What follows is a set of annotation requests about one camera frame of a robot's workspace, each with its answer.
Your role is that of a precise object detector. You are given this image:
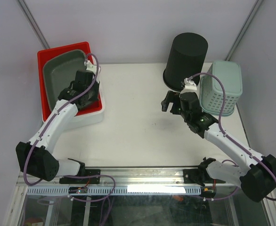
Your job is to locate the grey plastic tray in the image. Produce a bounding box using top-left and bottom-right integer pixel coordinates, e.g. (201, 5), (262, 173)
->
(43, 49), (100, 111)

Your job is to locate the teal perforated plastic basket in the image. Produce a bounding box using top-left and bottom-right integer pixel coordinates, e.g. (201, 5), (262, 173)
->
(200, 61), (243, 116)

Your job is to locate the red plastic tray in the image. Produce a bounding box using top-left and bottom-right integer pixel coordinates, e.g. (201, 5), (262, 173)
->
(37, 41), (90, 121)

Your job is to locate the large black plastic bucket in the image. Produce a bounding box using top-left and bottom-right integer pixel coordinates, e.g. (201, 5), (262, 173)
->
(163, 32), (208, 91)

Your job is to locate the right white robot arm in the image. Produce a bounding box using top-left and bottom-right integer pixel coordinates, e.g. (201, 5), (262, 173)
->
(161, 91), (276, 202)

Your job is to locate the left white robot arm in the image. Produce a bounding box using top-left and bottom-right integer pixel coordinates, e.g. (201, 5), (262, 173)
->
(16, 70), (99, 186)

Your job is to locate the white plastic bin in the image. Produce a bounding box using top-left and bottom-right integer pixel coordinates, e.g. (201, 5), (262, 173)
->
(41, 54), (106, 129)

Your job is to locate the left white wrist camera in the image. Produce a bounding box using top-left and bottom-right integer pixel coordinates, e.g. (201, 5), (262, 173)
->
(84, 60), (100, 75)

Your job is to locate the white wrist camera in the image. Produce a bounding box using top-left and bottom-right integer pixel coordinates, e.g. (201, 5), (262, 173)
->
(84, 60), (100, 75)
(181, 78), (197, 93)

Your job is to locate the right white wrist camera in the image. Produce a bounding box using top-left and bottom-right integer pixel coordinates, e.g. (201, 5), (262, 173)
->
(181, 78), (197, 93)

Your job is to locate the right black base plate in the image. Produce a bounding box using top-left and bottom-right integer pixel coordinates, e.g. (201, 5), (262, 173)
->
(183, 168), (226, 186)

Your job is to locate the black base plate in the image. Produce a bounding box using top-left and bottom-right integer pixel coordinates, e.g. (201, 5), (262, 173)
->
(59, 168), (101, 185)
(183, 168), (226, 186)

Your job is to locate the aluminium mounting rail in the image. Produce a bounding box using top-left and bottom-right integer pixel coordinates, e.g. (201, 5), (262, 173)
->
(16, 166), (240, 188)

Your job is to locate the left aluminium frame post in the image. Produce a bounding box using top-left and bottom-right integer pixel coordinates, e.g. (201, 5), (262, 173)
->
(16, 0), (50, 49)

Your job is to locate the aluminium frame post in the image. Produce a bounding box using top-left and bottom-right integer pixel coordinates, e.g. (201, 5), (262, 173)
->
(225, 0), (265, 61)
(16, 0), (50, 49)

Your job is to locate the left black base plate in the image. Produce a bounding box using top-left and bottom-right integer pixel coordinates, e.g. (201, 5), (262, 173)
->
(59, 168), (101, 185)

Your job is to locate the right aluminium frame post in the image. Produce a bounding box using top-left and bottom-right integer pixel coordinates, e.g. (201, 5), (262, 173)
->
(225, 0), (265, 61)

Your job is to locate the white slotted cable duct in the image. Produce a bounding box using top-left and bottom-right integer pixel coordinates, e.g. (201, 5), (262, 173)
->
(27, 185), (201, 196)

